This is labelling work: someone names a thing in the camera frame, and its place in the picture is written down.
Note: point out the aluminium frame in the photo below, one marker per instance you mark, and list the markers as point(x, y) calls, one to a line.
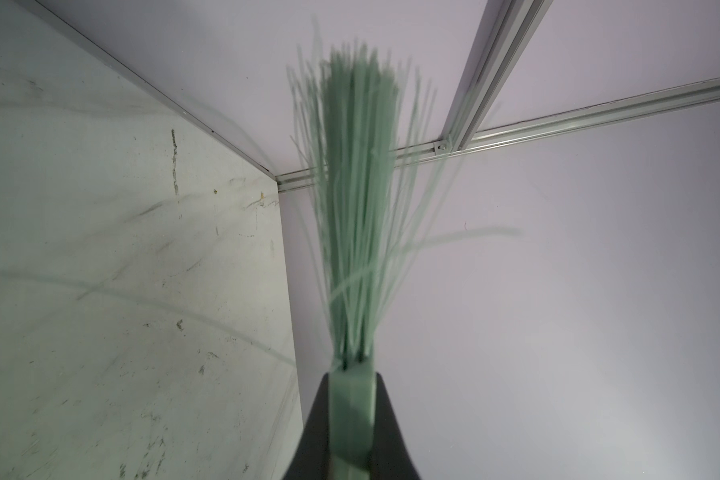
point(505, 71)

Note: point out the green hand brush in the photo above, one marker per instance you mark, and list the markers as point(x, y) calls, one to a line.
point(357, 118)

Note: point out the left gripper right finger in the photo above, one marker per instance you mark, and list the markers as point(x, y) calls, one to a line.
point(389, 457)

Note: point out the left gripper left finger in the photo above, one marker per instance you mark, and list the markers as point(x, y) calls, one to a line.
point(311, 460)

